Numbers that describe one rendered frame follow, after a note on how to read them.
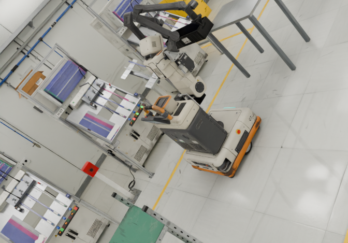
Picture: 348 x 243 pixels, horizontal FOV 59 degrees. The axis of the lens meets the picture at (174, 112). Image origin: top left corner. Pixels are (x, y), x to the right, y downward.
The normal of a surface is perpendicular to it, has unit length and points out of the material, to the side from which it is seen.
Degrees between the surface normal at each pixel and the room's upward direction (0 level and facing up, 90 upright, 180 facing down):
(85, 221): 90
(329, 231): 0
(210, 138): 90
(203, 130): 90
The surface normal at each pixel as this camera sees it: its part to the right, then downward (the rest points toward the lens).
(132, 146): 0.54, -0.06
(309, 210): -0.69, -0.60
